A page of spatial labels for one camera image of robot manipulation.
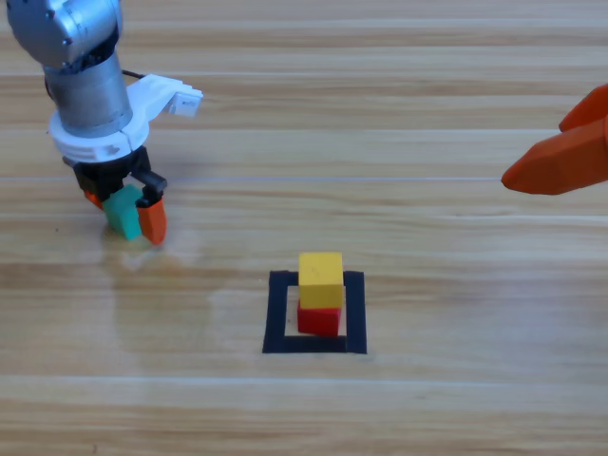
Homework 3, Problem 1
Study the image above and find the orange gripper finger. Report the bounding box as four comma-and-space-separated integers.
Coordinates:
501, 116, 608, 197
558, 83, 608, 134

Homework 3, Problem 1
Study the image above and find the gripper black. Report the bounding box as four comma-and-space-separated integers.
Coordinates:
61, 146, 168, 246

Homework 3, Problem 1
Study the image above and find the green wooden block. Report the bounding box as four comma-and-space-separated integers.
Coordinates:
102, 184, 143, 241

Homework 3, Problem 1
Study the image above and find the yellow wooden block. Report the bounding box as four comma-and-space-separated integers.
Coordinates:
297, 251, 344, 309

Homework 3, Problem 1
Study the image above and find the red wooden block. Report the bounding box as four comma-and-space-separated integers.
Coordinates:
296, 299, 343, 338

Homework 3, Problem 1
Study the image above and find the black tape square outline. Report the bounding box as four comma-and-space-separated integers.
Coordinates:
261, 270, 368, 356

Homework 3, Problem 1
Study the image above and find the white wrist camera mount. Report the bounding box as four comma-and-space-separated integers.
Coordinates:
47, 73, 204, 165

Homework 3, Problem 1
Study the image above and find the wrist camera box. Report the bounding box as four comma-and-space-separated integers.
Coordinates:
168, 89, 204, 119

